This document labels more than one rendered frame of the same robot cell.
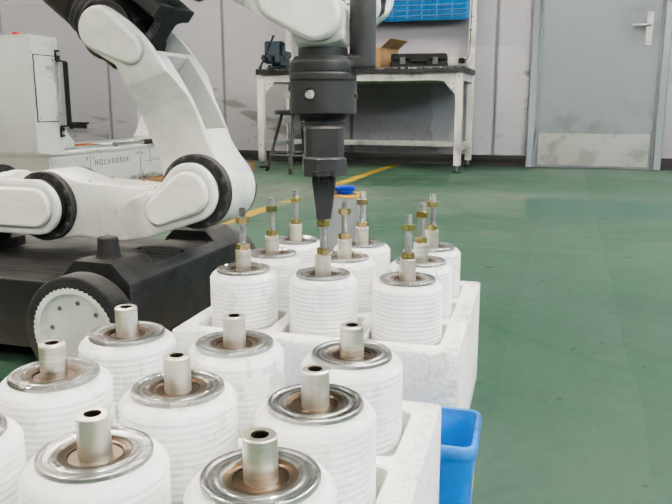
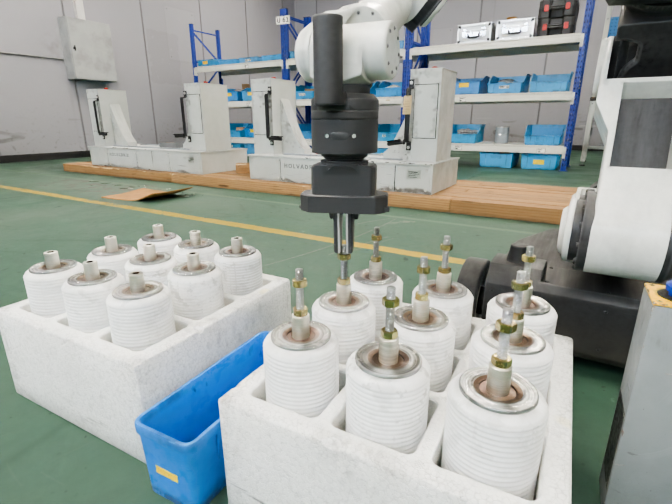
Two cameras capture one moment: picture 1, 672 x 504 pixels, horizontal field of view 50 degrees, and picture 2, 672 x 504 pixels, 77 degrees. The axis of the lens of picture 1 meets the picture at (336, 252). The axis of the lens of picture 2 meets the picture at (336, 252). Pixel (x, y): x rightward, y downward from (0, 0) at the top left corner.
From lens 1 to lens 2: 1.22 m
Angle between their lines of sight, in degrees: 99
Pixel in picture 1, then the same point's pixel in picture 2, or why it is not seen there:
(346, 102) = (315, 141)
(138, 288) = (495, 288)
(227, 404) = (128, 268)
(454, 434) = (204, 451)
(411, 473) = (74, 338)
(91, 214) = not seen: hidden behind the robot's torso
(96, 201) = not seen: hidden behind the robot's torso
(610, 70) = not seen: outside the picture
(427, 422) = (116, 354)
